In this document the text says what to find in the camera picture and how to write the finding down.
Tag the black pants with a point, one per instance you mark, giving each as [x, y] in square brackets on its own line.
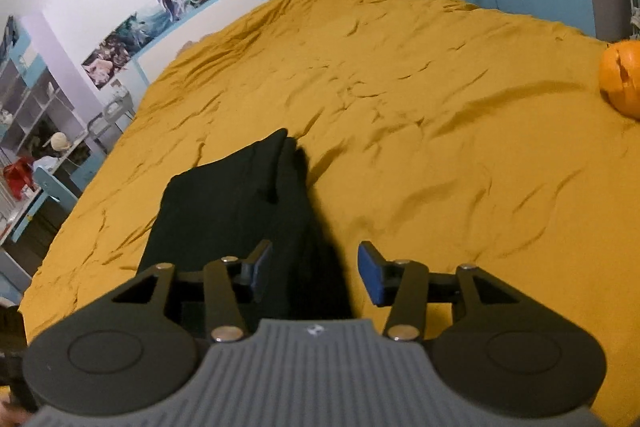
[225, 207]

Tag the grey metal chair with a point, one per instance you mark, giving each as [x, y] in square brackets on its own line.
[107, 119]

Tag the cream round hat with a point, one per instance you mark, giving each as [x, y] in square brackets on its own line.
[59, 141]

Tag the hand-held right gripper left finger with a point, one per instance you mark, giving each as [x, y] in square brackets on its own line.
[262, 269]

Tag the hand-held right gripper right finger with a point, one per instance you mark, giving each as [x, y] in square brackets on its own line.
[370, 274]

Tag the red bag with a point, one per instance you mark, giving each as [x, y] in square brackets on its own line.
[17, 178]

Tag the light blue chair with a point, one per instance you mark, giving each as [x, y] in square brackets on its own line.
[52, 189]

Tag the blue and lavender shelf unit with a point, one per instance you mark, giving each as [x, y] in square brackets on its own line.
[35, 102]

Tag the orange pumpkin plush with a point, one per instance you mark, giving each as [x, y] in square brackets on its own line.
[622, 77]

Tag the mustard yellow blanket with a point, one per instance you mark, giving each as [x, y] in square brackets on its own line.
[425, 107]

